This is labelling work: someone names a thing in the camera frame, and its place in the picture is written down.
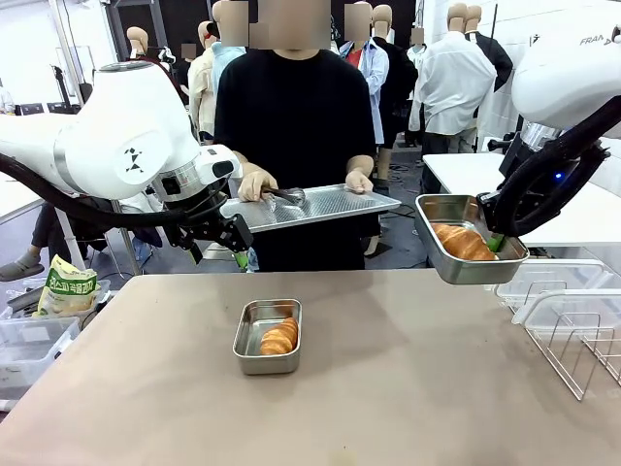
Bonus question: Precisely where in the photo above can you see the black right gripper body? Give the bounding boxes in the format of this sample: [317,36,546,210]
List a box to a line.
[476,191,504,235]

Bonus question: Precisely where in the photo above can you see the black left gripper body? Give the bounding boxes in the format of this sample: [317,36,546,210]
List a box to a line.
[167,193,232,244]

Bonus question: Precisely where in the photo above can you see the golden croissant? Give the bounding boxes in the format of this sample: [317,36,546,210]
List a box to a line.
[259,316,300,356]
[431,222,499,262]

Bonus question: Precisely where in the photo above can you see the rectangular stainless steel container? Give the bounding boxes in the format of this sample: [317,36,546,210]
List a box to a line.
[232,298,303,376]
[415,193,531,286]

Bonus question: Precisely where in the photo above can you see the metal serving tongs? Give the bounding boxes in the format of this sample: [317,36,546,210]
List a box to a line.
[261,186,308,219]

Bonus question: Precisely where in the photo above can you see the clear lid with white rim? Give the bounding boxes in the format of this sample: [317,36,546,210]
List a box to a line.
[511,289,621,336]
[494,259,618,307]

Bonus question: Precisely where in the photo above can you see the perforated metal baking tray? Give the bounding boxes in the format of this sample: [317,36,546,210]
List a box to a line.
[220,183,403,234]

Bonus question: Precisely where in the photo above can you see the person's left forearm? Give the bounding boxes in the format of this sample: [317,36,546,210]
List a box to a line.
[346,153,376,175]

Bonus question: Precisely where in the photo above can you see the person's right hand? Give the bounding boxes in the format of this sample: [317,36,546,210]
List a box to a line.
[237,167,280,203]

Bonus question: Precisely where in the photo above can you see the person's left hand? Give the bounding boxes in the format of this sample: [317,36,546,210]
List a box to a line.
[344,169,375,194]

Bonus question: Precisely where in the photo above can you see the person's black t-shirt torso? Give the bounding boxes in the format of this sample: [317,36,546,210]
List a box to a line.
[212,48,377,272]

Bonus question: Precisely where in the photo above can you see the green yellow snack bag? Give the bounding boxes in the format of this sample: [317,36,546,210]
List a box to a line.
[32,254,101,319]

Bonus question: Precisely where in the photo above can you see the seated background person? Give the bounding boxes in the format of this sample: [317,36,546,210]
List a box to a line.
[0,201,74,283]

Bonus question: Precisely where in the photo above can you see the mannequin in beige shirt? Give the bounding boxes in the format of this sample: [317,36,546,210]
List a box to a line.
[186,21,217,145]

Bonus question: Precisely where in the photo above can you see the mannequin in black white jacket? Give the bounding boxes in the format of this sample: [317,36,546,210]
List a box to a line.
[464,4,514,98]

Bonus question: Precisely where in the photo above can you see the mannequin in blue white shirt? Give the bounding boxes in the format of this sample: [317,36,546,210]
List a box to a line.
[339,2,391,181]

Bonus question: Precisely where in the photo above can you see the distant person in white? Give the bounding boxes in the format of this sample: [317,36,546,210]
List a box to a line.
[406,27,428,69]

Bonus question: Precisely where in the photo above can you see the mannequin in light blue shirt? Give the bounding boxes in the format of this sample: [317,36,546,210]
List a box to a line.
[212,0,248,69]

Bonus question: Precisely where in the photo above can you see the background person in black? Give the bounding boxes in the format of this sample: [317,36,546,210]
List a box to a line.
[177,42,198,98]

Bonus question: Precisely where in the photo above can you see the clear plastic storage bin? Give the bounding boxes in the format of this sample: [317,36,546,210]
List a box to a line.
[0,315,82,397]

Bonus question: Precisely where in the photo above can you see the black tripod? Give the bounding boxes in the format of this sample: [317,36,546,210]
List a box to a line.
[51,65,69,106]

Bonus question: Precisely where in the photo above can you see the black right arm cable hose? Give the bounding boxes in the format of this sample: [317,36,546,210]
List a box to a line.
[477,99,621,239]

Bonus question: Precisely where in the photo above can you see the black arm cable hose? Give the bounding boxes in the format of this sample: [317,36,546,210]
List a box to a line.
[0,152,229,229]
[477,99,621,239]

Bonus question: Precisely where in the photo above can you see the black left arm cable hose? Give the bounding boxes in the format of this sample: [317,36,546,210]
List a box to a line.
[0,152,229,229]

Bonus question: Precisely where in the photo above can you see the metal wire rack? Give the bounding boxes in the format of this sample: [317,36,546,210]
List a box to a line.
[523,280,621,402]

